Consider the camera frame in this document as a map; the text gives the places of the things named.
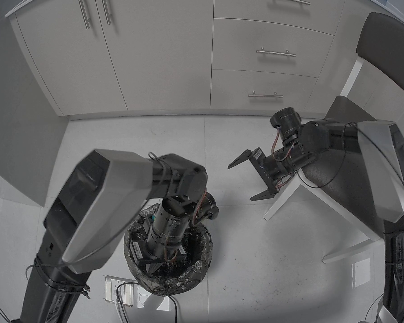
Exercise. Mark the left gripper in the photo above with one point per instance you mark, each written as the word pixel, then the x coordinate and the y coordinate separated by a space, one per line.
pixel 166 227

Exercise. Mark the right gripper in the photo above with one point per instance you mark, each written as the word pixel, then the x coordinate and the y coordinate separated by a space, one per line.
pixel 282 165

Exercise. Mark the black plastic bag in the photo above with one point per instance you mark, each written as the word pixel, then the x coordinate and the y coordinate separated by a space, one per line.
pixel 188 274

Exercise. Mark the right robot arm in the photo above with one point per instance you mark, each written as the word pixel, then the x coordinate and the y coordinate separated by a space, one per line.
pixel 380 167

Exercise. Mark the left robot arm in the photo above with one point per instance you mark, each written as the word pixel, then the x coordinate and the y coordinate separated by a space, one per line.
pixel 97 197

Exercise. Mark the white cabinet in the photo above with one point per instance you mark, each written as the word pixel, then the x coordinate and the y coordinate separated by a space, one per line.
pixel 161 56

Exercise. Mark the dark grey white-framed chair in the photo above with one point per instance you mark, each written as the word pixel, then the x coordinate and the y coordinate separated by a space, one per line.
pixel 383 49

